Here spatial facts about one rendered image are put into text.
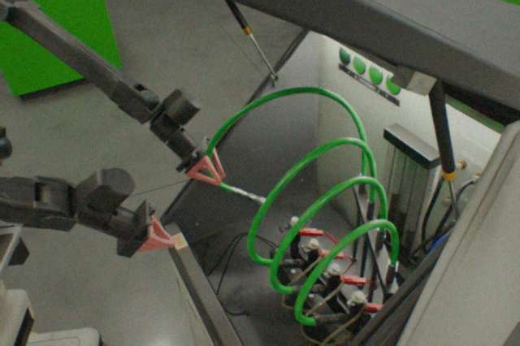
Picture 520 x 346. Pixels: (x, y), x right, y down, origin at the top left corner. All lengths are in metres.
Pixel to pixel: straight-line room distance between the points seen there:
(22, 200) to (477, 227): 0.68
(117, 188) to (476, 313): 0.59
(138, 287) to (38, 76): 2.39
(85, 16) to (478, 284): 3.79
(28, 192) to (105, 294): 1.71
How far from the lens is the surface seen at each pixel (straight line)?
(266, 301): 1.26
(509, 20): 1.12
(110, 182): 0.78
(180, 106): 0.98
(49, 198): 0.80
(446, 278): 0.77
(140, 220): 0.86
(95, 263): 2.62
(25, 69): 4.23
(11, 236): 1.34
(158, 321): 2.29
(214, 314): 1.11
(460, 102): 0.89
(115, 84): 1.03
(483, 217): 0.70
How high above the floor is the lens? 1.88
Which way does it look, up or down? 38 degrees down
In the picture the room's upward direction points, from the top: 4 degrees counter-clockwise
